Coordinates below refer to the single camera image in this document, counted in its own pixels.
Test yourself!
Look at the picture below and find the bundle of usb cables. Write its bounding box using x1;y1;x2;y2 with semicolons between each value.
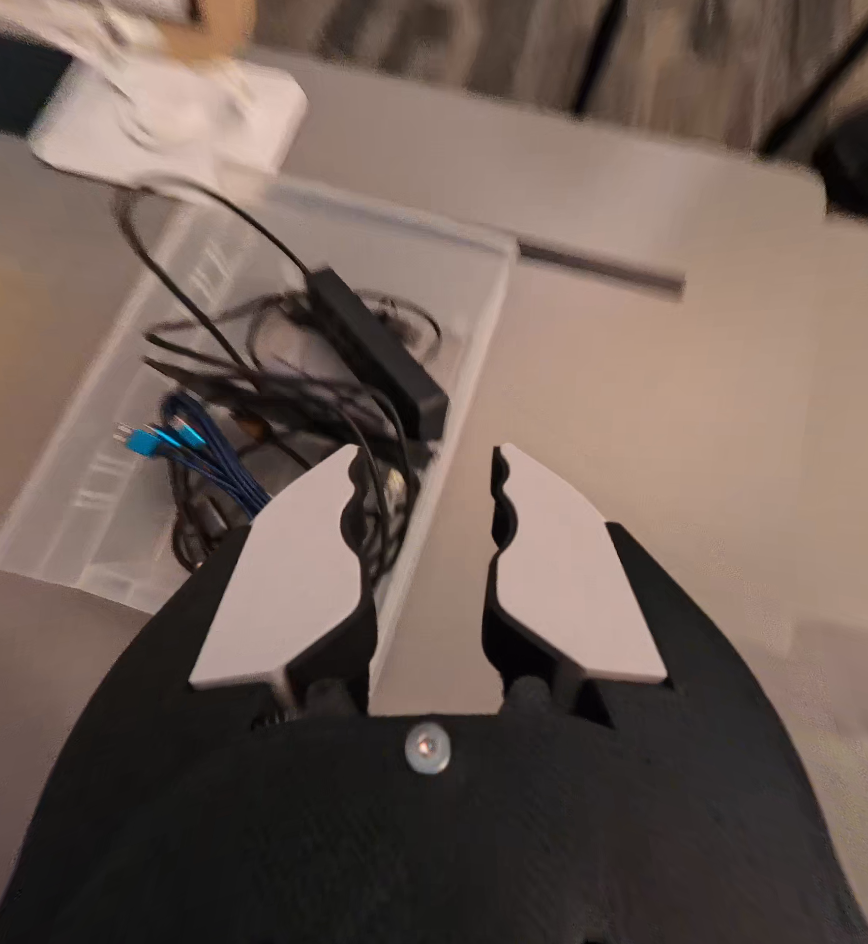
142;288;442;579

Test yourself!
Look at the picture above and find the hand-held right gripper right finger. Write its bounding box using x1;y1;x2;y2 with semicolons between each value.
483;443;671;688

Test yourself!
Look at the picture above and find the clear plastic bin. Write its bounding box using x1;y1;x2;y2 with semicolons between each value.
0;170;520;618

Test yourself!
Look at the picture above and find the blue braided usb cable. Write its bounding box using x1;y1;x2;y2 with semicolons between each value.
114;391;275;517

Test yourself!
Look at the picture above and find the white stand base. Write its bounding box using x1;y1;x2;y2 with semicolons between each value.
29;52;311;200

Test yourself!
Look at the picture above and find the instruction sheet on stand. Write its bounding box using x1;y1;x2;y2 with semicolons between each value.
169;0;261;63

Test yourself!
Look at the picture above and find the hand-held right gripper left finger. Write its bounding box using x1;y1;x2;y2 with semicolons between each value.
188;443;380;694

